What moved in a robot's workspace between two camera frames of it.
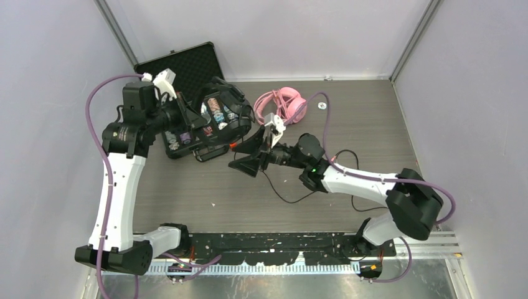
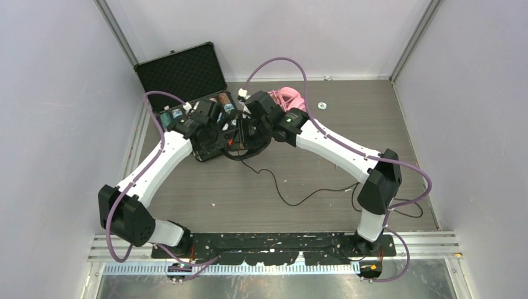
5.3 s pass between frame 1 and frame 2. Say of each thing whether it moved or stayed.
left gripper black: moved
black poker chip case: stayed
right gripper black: moved
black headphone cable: moved
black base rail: stayed
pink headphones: stayed
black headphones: moved
